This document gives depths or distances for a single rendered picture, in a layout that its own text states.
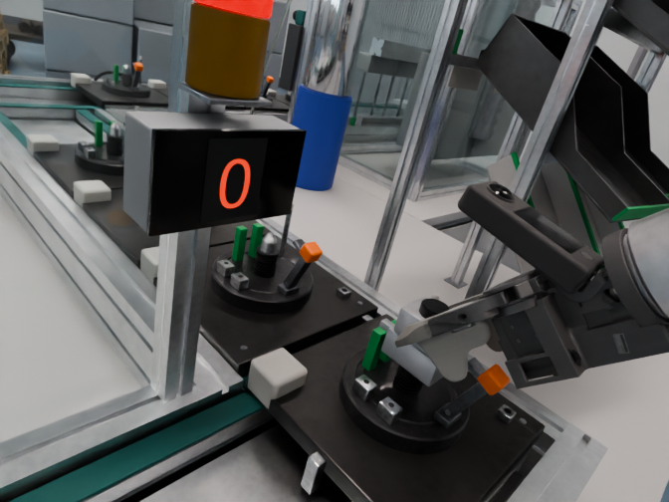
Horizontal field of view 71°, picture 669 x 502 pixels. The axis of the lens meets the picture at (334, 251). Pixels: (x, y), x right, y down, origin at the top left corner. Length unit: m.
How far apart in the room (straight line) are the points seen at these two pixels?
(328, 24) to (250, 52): 1.00
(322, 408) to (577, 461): 0.28
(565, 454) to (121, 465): 0.45
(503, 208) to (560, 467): 0.32
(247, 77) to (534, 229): 0.23
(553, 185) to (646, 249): 0.43
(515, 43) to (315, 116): 0.74
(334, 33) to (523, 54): 0.72
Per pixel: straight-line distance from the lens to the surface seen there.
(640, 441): 0.90
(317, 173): 1.37
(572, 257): 0.38
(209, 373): 0.55
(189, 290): 0.43
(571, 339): 0.41
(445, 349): 0.43
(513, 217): 0.39
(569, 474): 0.59
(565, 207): 0.77
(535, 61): 0.67
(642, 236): 0.37
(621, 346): 0.40
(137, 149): 0.33
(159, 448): 0.49
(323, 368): 0.55
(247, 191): 0.35
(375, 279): 0.77
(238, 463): 0.52
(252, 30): 0.32
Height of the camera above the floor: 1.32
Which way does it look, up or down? 26 degrees down
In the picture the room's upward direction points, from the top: 14 degrees clockwise
